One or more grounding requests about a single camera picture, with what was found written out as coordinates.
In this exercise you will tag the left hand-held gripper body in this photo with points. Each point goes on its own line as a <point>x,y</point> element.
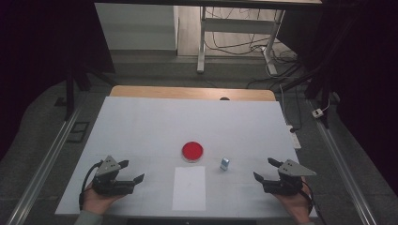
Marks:
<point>108,184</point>

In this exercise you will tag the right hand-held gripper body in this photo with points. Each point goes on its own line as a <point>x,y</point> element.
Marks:
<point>286,184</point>

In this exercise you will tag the red round ink pad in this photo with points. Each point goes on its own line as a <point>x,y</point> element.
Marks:
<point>192,151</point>

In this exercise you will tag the person's left hand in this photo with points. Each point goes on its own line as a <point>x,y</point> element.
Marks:
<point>98,202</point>

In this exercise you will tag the person's right hand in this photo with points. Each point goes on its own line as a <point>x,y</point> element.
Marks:
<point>294,204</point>

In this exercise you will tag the white power strip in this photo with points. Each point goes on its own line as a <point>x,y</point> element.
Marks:
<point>294,137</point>

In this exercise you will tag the white paper sheet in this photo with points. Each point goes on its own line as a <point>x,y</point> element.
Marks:
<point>189,189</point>

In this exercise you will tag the black floor plate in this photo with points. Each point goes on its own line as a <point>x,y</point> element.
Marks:
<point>78,132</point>

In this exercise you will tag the small white adapter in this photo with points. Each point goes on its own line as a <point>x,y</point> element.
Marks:
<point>317,113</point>

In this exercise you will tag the black metal stand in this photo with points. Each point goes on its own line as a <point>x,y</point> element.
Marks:
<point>70,90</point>
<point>316,84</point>

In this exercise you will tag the dark curtain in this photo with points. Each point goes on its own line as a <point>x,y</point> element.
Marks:
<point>37,47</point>
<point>366,78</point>

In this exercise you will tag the white cabinet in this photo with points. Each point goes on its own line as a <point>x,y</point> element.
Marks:
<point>134,26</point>

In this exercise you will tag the aluminium floor rail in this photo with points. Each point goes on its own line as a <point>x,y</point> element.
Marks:
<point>43,168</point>
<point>341,168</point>

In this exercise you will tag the white metal desk frame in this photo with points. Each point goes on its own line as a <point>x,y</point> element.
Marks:
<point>237,25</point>

